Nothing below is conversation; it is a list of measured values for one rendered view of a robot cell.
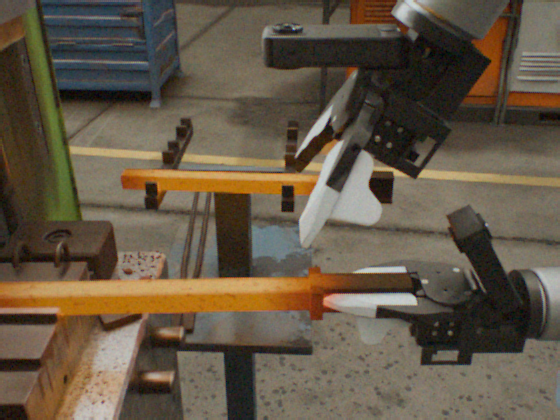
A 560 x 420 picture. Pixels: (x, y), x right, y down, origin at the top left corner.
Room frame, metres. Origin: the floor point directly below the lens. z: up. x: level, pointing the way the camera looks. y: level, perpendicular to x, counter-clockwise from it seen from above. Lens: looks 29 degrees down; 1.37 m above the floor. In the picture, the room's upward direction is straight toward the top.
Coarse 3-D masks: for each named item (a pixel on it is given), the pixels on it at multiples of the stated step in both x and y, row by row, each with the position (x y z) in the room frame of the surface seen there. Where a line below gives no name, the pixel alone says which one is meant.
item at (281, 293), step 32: (0, 288) 0.50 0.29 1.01; (32, 288) 0.50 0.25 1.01; (64, 288) 0.50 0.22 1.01; (96, 288) 0.49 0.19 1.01; (128, 288) 0.49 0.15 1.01; (160, 288) 0.49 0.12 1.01; (192, 288) 0.49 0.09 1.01; (224, 288) 0.49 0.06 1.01; (256, 288) 0.49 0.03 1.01; (288, 288) 0.49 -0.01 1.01; (320, 288) 0.48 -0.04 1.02; (352, 288) 0.48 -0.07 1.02; (384, 288) 0.48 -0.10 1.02
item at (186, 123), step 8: (184, 120) 1.11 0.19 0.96; (288, 120) 1.10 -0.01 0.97; (296, 120) 1.10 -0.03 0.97; (176, 128) 1.06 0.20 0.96; (184, 128) 1.06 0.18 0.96; (288, 128) 1.05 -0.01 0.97; (296, 128) 1.05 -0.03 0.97; (184, 136) 1.06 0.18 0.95; (288, 136) 1.05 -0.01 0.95; (296, 136) 1.05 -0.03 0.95
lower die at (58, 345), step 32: (0, 320) 0.47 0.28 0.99; (32, 320) 0.47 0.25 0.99; (64, 320) 0.48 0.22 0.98; (0, 352) 0.42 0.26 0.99; (32, 352) 0.42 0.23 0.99; (64, 352) 0.47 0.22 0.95; (0, 384) 0.39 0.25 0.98; (32, 384) 0.39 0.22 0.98; (64, 384) 0.45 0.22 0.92; (0, 416) 0.37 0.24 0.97; (32, 416) 0.38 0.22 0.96
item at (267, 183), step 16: (128, 176) 0.84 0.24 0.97; (144, 176) 0.84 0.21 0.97; (160, 176) 0.84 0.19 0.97; (176, 176) 0.84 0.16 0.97; (192, 176) 0.84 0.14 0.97; (208, 176) 0.84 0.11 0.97; (224, 176) 0.84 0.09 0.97; (240, 176) 0.84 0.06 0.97; (256, 176) 0.84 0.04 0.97; (272, 176) 0.84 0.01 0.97; (288, 176) 0.84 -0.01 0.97; (304, 176) 0.84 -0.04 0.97; (384, 176) 0.82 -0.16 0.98; (240, 192) 0.83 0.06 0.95; (256, 192) 0.83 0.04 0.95; (272, 192) 0.83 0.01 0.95; (304, 192) 0.82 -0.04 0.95; (384, 192) 0.82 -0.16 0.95
